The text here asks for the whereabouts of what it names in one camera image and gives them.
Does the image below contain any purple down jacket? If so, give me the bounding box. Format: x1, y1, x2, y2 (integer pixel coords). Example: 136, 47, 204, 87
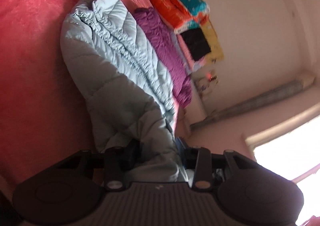
134, 7, 193, 109

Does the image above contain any orange and teal quilt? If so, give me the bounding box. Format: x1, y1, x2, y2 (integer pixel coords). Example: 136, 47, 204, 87
145, 0, 211, 35

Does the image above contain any red bed blanket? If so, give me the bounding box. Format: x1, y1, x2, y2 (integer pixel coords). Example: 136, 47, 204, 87
0, 0, 181, 184

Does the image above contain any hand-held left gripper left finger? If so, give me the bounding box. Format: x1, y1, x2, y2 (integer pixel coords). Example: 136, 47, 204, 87
54, 140, 141, 190

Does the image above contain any black cloth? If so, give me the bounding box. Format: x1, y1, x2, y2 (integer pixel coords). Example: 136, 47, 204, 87
180, 27, 212, 63

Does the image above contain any grey checked curtain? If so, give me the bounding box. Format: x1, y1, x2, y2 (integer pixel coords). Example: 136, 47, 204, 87
190, 79, 305, 129

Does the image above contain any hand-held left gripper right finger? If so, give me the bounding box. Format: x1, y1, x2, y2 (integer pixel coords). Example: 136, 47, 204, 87
176, 137, 253, 189

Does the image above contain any light blue down jacket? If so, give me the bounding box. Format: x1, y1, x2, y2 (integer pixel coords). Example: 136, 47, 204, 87
60, 0, 198, 184

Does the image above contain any bright window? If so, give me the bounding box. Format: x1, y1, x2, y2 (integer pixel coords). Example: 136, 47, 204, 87
252, 121, 320, 189

